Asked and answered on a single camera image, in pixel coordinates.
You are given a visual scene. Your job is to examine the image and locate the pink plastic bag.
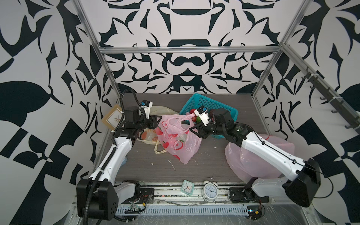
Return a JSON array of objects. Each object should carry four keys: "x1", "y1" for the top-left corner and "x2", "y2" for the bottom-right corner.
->
[
  {"x1": 155, "y1": 113, "x2": 202, "y2": 165},
  {"x1": 225, "y1": 132, "x2": 302, "y2": 182}
]

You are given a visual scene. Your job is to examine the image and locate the pink plastic bag front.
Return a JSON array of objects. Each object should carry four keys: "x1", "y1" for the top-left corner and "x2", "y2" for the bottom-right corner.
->
[{"x1": 225, "y1": 132, "x2": 302, "y2": 182}]

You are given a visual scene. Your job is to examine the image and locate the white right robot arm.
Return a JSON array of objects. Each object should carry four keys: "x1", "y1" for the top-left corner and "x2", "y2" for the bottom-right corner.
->
[{"x1": 190, "y1": 106, "x2": 321, "y2": 208}]

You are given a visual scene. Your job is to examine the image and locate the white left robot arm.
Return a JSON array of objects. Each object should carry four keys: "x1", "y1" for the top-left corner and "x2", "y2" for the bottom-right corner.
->
[{"x1": 76, "y1": 105, "x2": 162, "y2": 225}]

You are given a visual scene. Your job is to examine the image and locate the gold framed picture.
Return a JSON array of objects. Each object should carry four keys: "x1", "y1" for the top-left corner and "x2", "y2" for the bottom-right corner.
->
[{"x1": 101, "y1": 104, "x2": 123, "y2": 130}]

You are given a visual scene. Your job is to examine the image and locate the teal perforated plastic basket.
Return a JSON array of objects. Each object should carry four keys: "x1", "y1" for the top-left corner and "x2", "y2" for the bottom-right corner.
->
[{"x1": 180, "y1": 93, "x2": 238, "y2": 121}]

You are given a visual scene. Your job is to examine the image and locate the white twin-bell alarm clock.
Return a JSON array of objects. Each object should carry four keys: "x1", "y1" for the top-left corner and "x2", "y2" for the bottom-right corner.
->
[{"x1": 202, "y1": 178, "x2": 218, "y2": 203}]

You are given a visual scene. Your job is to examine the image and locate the small teal square clock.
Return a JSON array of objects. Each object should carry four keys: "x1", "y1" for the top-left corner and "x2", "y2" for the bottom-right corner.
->
[{"x1": 181, "y1": 180, "x2": 195, "y2": 196}]

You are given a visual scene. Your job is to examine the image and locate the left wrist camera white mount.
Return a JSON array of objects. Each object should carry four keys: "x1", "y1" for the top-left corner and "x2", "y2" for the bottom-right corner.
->
[{"x1": 141, "y1": 100, "x2": 153, "y2": 119}]

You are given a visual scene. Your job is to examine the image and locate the white slotted cable duct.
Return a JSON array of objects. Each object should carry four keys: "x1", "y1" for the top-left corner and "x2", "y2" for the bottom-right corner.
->
[{"x1": 115, "y1": 205, "x2": 248, "y2": 216}]

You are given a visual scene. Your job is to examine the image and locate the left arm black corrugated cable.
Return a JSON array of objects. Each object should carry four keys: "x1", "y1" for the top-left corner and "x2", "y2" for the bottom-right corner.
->
[{"x1": 82, "y1": 88, "x2": 147, "y2": 225}]

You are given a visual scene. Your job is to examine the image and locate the wall hook rail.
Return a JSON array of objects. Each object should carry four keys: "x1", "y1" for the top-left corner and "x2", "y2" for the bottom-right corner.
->
[{"x1": 302, "y1": 66, "x2": 360, "y2": 135}]

